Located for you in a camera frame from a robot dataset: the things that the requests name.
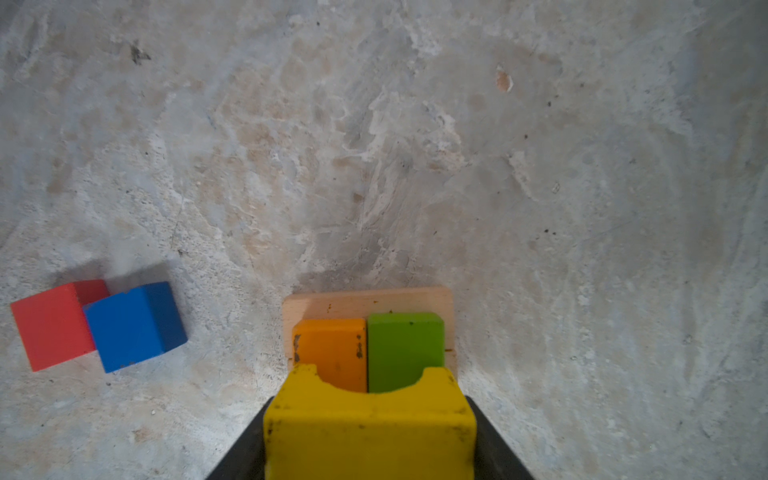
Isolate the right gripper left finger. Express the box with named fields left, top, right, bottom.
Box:
left=207, top=397, right=273, bottom=480

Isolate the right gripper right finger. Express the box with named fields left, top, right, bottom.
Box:
left=466, top=396, right=534, bottom=480

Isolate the yellow wood block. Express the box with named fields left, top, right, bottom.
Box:
left=264, top=365, right=477, bottom=479

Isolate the orange wood block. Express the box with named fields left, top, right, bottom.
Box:
left=291, top=318, right=368, bottom=393

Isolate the green wood block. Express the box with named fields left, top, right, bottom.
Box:
left=367, top=312, right=445, bottom=393

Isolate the natural wood block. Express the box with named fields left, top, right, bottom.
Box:
left=281, top=286, right=459, bottom=379

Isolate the blue wood cube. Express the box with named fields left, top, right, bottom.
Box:
left=84, top=282, right=188, bottom=373

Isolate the red wood cube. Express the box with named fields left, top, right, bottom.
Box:
left=10, top=280, right=109, bottom=372

